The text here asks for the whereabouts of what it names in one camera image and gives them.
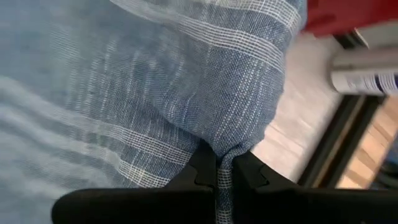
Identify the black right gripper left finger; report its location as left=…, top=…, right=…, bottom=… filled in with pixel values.
left=51, top=141, right=218, bottom=224

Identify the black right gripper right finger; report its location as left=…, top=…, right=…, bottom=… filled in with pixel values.
left=231, top=151, right=398, bottom=224

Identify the blue white-striped button shirt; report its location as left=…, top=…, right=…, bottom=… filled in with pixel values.
left=0, top=0, right=308, bottom=224

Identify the red plastic laundry bin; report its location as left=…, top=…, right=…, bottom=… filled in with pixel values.
left=303, top=0, right=398, bottom=39

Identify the light wooden side board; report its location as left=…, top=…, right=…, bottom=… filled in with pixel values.
left=335, top=96, right=398, bottom=190

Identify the clear spray bottle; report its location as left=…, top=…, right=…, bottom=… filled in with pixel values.
left=329, top=46, right=398, bottom=96

